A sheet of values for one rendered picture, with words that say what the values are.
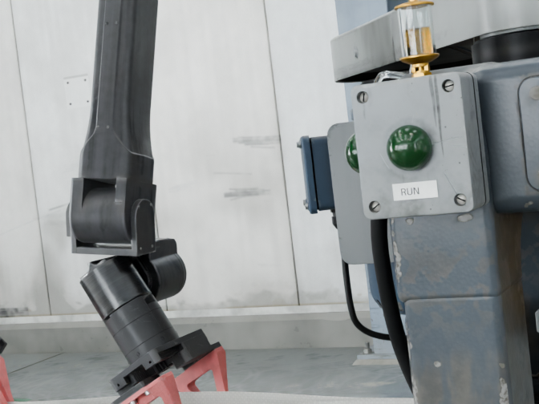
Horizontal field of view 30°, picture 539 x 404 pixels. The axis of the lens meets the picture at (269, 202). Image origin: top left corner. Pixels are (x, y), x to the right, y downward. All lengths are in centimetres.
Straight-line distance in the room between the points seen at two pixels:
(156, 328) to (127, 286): 5
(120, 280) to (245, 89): 555
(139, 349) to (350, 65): 40
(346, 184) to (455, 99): 51
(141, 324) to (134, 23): 30
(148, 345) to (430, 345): 37
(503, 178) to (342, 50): 50
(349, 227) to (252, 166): 540
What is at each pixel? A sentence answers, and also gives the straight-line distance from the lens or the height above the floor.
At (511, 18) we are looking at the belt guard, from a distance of 81.
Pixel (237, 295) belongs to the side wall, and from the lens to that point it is 671.
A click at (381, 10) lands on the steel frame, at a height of 199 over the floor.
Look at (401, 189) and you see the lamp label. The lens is 66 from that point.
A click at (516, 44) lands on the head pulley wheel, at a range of 81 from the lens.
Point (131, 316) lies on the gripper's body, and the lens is 101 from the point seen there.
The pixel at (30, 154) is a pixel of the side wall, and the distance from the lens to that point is 752.
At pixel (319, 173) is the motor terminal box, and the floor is 126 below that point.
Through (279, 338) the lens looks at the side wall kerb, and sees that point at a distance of 659.
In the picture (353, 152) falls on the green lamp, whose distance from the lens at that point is 68.
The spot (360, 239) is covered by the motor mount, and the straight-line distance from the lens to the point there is 115.
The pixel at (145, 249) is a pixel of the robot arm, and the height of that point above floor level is 121.
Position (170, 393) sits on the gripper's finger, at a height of 108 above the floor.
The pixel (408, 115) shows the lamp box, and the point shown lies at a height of 131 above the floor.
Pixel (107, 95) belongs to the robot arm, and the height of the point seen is 137.
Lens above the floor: 129
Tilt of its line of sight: 3 degrees down
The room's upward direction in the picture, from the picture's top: 7 degrees counter-clockwise
